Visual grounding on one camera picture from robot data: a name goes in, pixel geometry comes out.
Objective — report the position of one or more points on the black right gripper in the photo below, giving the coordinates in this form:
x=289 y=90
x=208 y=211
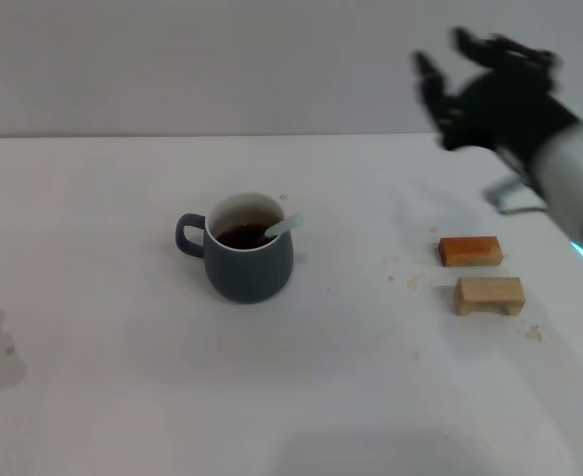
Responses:
x=504 y=109

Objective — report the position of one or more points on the dark grey ceramic coffee mug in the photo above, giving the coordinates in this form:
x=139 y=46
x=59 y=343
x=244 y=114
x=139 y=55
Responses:
x=247 y=273

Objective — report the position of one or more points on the brown stained wooden block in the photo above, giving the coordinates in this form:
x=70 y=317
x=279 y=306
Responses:
x=470 y=250

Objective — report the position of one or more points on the light notched wooden block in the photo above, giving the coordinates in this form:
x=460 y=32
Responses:
x=490 y=292

